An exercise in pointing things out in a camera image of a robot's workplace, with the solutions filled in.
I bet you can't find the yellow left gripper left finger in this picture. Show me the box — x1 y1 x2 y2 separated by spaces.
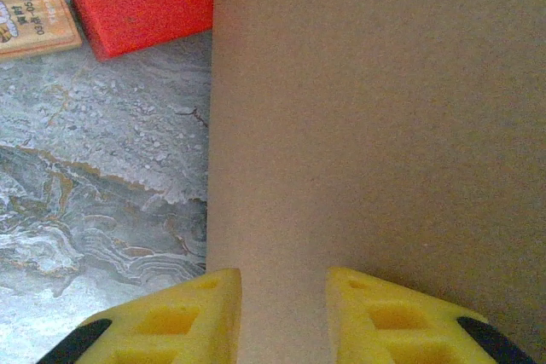
36 268 243 364

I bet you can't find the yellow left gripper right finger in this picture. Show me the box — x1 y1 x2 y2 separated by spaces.
326 267 541 364

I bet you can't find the brown cardboard box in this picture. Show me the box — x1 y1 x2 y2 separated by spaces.
206 0 546 364

